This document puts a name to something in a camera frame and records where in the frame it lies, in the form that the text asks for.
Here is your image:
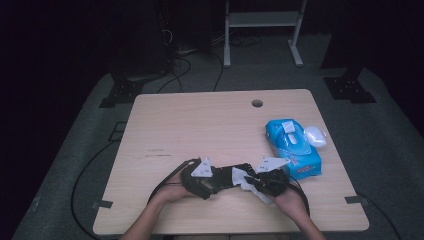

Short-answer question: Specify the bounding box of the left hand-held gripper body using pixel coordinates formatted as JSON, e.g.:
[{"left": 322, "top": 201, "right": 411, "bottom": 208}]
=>
[{"left": 180, "top": 156, "right": 216, "bottom": 201}]

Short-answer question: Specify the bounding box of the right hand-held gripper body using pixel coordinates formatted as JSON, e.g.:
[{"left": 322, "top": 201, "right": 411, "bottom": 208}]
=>
[{"left": 254, "top": 155, "right": 292, "bottom": 198}]

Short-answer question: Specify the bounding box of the white wet wipe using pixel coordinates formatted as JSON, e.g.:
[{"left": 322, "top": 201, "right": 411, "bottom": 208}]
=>
[{"left": 231, "top": 166, "right": 273, "bottom": 205}]

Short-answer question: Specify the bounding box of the blue and black toy car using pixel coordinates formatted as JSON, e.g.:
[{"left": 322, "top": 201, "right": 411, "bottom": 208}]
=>
[{"left": 209, "top": 162, "right": 256, "bottom": 195}]

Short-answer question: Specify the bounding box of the blue wet wipes pack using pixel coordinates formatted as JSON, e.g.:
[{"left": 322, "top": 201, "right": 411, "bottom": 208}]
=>
[{"left": 264, "top": 118, "right": 323, "bottom": 181}]

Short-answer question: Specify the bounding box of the person's left hand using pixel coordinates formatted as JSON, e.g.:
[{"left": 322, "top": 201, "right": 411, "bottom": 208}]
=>
[{"left": 155, "top": 173, "right": 198, "bottom": 205}]

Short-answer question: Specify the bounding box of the person's right hand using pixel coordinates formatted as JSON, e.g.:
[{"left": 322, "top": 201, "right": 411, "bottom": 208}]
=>
[{"left": 270, "top": 185, "right": 308, "bottom": 218}]

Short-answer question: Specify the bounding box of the white rounded object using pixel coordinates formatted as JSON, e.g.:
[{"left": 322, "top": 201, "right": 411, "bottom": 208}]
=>
[{"left": 304, "top": 125, "right": 328, "bottom": 149}]

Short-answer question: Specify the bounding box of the black stand base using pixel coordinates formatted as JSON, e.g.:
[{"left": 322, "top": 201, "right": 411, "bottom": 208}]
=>
[
  {"left": 99, "top": 78, "right": 145, "bottom": 109},
  {"left": 323, "top": 75, "right": 378, "bottom": 104}
]

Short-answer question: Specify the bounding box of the white metal stand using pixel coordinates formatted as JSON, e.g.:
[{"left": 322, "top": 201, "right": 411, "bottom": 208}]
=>
[{"left": 223, "top": 0, "right": 308, "bottom": 69}]

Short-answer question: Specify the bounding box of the left hand-held gripper black cable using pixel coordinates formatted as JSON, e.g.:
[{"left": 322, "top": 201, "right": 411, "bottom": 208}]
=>
[{"left": 147, "top": 158, "right": 201, "bottom": 205}]

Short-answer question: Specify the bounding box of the hand-held gripper black cable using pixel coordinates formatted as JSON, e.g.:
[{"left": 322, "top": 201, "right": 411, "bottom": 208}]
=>
[
  {"left": 286, "top": 181, "right": 312, "bottom": 218},
  {"left": 147, "top": 158, "right": 201, "bottom": 205}
]

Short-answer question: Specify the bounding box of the right hand-held gripper black cable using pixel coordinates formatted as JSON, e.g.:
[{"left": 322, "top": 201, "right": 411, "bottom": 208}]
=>
[{"left": 286, "top": 181, "right": 312, "bottom": 218}]

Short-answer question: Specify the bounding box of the looped black floor cable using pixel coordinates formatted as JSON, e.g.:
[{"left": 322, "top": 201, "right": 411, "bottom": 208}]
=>
[{"left": 156, "top": 56, "right": 193, "bottom": 94}]

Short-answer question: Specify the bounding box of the long black floor cable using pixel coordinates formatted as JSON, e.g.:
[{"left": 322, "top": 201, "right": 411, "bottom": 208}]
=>
[
  {"left": 353, "top": 191, "right": 403, "bottom": 240},
  {"left": 70, "top": 139, "right": 116, "bottom": 240}
]

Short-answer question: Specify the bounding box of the thin black floor cable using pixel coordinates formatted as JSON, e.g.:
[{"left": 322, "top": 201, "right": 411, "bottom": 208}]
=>
[{"left": 211, "top": 49, "right": 225, "bottom": 93}]

